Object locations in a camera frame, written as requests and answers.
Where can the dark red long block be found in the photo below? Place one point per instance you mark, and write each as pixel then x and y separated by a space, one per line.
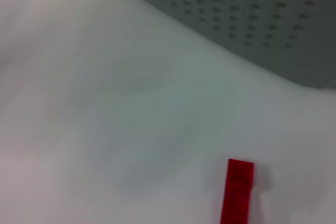
pixel 237 192

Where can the grey perforated storage bin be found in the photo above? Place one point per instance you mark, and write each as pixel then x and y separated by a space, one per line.
pixel 249 11

